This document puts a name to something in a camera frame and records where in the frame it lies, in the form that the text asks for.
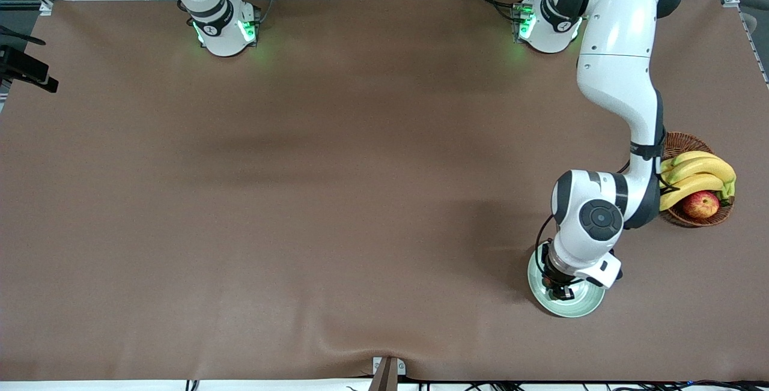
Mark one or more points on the yellow banana bunch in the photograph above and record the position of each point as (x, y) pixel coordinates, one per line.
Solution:
(703, 169)

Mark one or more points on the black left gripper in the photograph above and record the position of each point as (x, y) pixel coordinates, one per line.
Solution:
(553, 278)

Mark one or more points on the large table cover mat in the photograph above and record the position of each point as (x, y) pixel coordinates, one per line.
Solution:
(384, 289)

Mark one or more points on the brown wicker basket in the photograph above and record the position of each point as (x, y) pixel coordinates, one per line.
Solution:
(691, 142)

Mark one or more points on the red yellow apple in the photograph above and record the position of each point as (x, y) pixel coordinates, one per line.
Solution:
(700, 204)

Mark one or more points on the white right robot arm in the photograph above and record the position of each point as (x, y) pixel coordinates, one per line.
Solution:
(222, 36)

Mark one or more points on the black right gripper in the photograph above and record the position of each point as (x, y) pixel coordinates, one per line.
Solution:
(24, 65)

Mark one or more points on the grey metal table bracket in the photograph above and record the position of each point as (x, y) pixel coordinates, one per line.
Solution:
(387, 376)

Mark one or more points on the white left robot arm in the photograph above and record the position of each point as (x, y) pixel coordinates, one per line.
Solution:
(619, 48)

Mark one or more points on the pale green round plate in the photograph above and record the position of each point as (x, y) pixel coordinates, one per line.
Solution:
(586, 304)

